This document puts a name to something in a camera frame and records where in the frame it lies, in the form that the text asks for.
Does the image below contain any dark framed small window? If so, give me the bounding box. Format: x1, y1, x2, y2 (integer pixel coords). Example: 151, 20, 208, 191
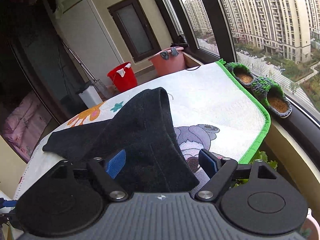
108, 0, 161, 62

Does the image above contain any white rag on bucket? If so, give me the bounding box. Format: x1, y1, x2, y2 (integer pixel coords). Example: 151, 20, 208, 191
116, 63, 131, 77

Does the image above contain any pink plastic bucket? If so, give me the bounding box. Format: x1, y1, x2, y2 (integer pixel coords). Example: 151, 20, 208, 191
148, 47, 186, 76

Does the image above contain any green knitted slipper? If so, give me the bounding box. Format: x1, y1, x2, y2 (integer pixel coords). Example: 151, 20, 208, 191
225, 62, 254, 88
251, 76, 292, 119

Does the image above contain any black knit garment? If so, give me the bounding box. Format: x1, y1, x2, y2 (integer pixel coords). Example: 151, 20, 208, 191
42, 87, 199, 193

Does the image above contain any near green knitted slipper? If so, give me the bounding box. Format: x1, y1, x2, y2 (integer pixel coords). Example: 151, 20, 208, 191
251, 76, 292, 119

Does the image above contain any white mop bucket bin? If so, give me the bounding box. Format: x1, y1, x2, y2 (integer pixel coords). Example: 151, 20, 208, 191
76, 81, 103, 108

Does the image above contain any cartoon play mat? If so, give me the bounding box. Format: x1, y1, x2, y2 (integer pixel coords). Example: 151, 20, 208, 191
15, 62, 271, 198

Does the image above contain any grey rag on pink bucket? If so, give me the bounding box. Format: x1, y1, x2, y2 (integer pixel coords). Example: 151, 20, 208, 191
160, 47, 179, 61

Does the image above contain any green potted plant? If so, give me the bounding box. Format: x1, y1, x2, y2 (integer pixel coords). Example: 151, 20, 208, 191
229, 151, 278, 188

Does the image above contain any pink bedding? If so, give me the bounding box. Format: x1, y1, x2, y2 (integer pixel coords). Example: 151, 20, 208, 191
1, 91, 52, 162

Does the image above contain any red plastic bucket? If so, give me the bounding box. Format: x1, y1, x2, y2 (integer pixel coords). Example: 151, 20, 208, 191
107, 62, 138, 93

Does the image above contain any far green knitted slipper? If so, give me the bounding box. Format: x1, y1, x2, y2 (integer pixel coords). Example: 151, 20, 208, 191
225, 62, 254, 88

